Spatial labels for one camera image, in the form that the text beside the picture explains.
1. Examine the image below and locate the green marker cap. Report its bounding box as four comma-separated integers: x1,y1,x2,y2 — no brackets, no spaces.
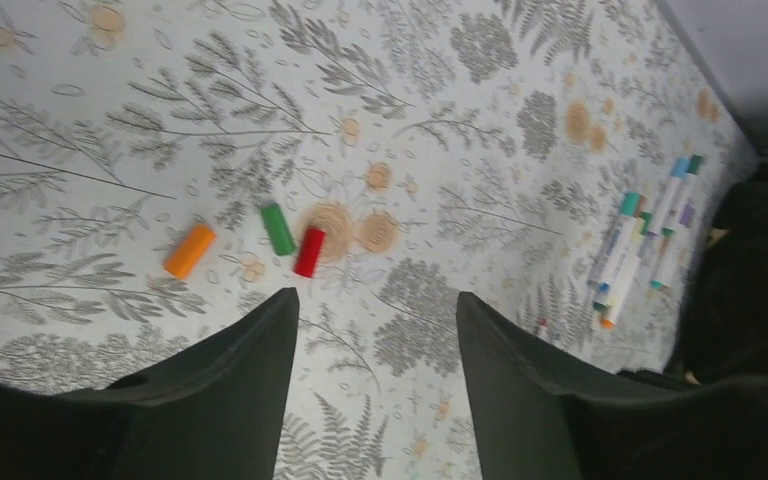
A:
260,203,296,256

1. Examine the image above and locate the red marker cap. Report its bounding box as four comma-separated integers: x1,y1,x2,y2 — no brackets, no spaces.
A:
294,227,326,278

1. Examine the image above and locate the floral table mat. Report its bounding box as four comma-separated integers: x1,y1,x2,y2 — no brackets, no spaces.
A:
0,1,758,479

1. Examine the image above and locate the orange marker cap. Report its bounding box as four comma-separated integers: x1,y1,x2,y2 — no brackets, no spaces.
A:
163,224,217,280

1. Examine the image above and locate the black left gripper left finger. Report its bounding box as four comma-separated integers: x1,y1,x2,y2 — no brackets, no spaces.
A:
0,288,299,479

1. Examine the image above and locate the green cap red-end marker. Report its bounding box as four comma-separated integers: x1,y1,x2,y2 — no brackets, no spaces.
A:
535,319,548,340

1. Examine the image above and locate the teal cap white marker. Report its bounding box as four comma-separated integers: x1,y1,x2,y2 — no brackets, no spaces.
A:
587,192,642,296

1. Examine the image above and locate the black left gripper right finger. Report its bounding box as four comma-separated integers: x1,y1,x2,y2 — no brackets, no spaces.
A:
456,292,768,479

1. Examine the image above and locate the light blue cap marker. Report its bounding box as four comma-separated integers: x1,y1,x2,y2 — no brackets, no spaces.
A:
646,157,690,237

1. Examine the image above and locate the dark green cap marker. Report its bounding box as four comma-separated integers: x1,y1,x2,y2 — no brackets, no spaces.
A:
662,154,705,236

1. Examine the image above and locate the black floral plush pillow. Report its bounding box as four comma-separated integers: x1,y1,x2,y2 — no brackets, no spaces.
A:
665,165,768,384

